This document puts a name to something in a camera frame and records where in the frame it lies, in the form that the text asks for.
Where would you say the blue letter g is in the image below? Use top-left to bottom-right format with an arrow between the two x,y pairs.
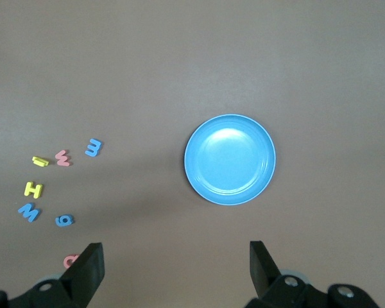
55,213 -> 77,228

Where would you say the pink letter Q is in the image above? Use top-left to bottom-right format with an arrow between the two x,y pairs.
63,253 -> 81,269

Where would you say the pink letter w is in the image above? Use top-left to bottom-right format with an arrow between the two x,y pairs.
55,149 -> 73,167

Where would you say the blue plate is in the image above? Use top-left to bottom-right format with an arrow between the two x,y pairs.
184,114 -> 277,207

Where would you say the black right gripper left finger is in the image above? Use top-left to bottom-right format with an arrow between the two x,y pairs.
0,243 -> 105,308

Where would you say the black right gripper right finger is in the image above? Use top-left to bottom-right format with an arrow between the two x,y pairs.
245,241 -> 381,308

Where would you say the small blue letter m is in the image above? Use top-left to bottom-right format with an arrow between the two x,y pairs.
84,138 -> 103,158

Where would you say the yellow letter H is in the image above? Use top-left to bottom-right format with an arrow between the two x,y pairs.
23,181 -> 45,200

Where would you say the large blue letter M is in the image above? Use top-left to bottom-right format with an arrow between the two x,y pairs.
17,201 -> 42,223

